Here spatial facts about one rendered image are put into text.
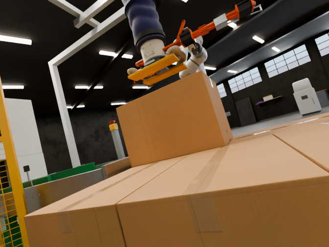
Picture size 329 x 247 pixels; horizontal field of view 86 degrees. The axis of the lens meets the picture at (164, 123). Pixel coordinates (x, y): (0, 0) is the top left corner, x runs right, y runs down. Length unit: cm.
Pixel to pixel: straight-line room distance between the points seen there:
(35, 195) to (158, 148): 105
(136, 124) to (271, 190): 89
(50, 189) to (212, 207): 131
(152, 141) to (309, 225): 84
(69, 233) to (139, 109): 72
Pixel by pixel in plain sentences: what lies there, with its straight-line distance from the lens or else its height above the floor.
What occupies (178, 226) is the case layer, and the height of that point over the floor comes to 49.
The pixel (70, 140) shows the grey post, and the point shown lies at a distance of 454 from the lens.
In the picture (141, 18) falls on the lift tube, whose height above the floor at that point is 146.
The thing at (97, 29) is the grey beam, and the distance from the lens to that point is 421.
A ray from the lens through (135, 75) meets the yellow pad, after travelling 119.
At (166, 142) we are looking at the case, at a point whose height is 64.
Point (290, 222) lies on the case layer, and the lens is 35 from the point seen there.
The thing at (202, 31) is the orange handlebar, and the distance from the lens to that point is 122.
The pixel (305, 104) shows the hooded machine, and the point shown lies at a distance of 935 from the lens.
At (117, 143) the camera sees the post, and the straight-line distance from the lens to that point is 208.
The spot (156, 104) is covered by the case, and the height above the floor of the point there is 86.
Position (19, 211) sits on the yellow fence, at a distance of 170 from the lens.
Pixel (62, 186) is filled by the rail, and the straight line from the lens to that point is 142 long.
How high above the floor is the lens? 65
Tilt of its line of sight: 5 degrees up
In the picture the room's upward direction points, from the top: 16 degrees counter-clockwise
